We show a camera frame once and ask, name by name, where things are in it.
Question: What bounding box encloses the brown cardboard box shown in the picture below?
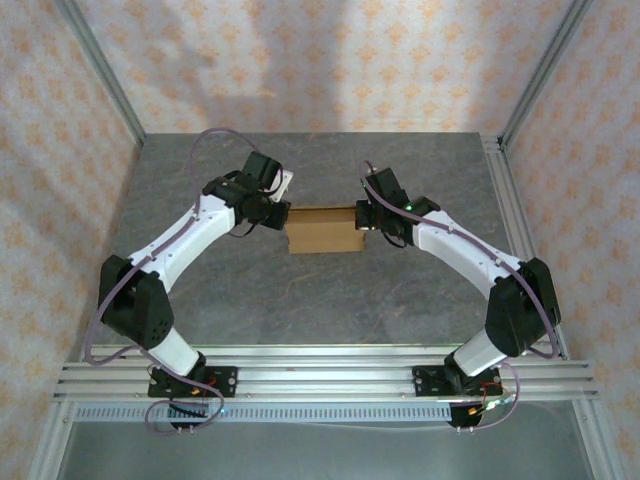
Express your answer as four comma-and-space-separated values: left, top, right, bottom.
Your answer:
285, 204, 366, 256

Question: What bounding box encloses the aluminium side rail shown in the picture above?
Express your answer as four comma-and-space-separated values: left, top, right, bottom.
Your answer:
482, 137, 569, 361

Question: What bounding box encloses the aluminium left frame post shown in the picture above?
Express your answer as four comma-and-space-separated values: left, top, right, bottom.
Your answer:
54, 0, 147, 147

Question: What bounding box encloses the aluminium frame post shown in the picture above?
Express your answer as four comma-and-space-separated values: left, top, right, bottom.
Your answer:
54, 0, 147, 147
499, 0, 594, 146

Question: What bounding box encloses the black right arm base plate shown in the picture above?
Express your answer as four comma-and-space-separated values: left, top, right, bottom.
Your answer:
411, 364, 503, 399

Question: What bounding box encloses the aluminium front rail frame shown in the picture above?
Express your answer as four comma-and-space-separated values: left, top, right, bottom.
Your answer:
52, 343, 600, 401

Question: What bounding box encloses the aluminium right frame post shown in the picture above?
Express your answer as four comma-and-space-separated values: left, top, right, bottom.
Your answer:
499, 0, 594, 146

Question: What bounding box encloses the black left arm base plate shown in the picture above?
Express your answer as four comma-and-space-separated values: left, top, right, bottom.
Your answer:
148, 366, 239, 400

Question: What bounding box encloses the grey slotted cable duct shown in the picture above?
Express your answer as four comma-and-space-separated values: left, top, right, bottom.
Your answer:
74, 403, 454, 422

